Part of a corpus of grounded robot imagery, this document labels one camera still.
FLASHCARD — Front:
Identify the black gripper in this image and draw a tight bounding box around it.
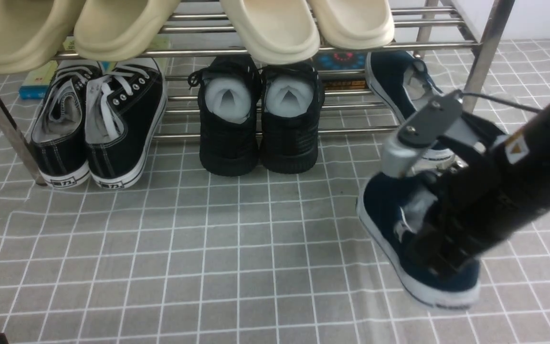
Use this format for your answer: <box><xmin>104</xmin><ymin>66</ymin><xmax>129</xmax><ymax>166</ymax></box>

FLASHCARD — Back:
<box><xmin>406</xmin><ymin>113</ymin><xmax>538</xmax><ymax>279</ymax></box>

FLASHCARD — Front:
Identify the navy slip-on shoe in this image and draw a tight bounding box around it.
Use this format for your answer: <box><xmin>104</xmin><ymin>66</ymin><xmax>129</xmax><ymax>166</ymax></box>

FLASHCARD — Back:
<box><xmin>365</xmin><ymin>50</ymin><xmax>457</xmax><ymax>163</ymax></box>
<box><xmin>356</xmin><ymin>172</ymin><xmax>481</xmax><ymax>311</ymax></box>

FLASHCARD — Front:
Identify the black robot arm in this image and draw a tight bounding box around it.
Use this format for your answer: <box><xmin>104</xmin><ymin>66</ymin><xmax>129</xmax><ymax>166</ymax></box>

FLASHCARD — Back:
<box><xmin>406</xmin><ymin>91</ymin><xmax>550</xmax><ymax>279</ymax></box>

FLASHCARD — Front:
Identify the metal shoe rack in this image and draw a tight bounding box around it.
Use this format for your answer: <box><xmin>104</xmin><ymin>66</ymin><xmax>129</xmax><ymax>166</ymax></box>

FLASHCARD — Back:
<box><xmin>0</xmin><ymin>0</ymin><xmax>514</xmax><ymax>191</ymax></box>

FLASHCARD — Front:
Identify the dark patterned box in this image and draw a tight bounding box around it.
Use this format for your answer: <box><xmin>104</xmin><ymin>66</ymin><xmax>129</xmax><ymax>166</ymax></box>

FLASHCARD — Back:
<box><xmin>311</xmin><ymin>52</ymin><xmax>368</xmax><ymax>91</ymax></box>

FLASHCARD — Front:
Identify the cream slipper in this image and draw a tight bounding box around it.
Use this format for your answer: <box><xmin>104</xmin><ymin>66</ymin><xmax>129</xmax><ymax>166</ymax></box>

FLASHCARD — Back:
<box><xmin>220</xmin><ymin>0</ymin><xmax>321</xmax><ymax>65</ymax></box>
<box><xmin>308</xmin><ymin>0</ymin><xmax>395</xmax><ymax>50</ymax></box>

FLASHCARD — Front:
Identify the grey checkered floor cloth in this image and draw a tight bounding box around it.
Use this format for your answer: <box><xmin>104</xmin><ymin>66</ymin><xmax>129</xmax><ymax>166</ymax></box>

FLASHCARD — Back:
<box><xmin>0</xmin><ymin>38</ymin><xmax>550</xmax><ymax>344</ymax></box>

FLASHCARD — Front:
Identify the black lace sneaker right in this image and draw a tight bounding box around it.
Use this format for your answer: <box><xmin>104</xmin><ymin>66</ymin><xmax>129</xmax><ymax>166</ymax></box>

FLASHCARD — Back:
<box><xmin>84</xmin><ymin>57</ymin><xmax>168</xmax><ymax>190</ymax></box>

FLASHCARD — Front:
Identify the black lace sneaker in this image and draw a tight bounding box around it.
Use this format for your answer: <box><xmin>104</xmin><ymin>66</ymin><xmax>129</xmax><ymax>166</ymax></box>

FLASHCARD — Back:
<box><xmin>29</xmin><ymin>60</ymin><xmax>105</xmax><ymax>189</ymax></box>
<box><xmin>84</xmin><ymin>57</ymin><xmax>168</xmax><ymax>190</ymax></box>

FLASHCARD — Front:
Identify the beige slipper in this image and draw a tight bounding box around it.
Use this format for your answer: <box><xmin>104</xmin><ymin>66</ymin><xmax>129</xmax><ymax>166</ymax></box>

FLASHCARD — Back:
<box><xmin>0</xmin><ymin>0</ymin><xmax>85</xmax><ymax>75</ymax></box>
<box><xmin>74</xmin><ymin>0</ymin><xmax>181</xmax><ymax>62</ymax></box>

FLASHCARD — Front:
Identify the black lace sneaker left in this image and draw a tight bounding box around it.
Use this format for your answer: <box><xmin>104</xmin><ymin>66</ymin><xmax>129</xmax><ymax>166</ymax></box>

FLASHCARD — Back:
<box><xmin>29</xmin><ymin>60</ymin><xmax>105</xmax><ymax>189</ymax></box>

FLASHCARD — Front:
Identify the beige slipper far left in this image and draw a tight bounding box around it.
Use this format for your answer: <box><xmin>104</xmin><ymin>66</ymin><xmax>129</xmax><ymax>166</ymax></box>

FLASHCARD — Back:
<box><xmin>0</xmin><ymin>0</ymin><xmax>85</xmax><ymax>75</ymax></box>

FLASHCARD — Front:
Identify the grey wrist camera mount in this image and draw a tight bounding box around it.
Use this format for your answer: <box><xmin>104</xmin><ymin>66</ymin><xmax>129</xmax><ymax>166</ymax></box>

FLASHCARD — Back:
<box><xmin>381</xmin><ymin>90</ymin><xmax>486</xmax><ymax>179</ymax></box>

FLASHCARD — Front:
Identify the black cable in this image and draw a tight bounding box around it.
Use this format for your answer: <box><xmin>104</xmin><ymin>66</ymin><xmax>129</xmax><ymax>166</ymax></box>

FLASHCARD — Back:
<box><xmin>461</xmin><ymin>92</ymin><xmax>543</xmax><ymax>114</ymax></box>

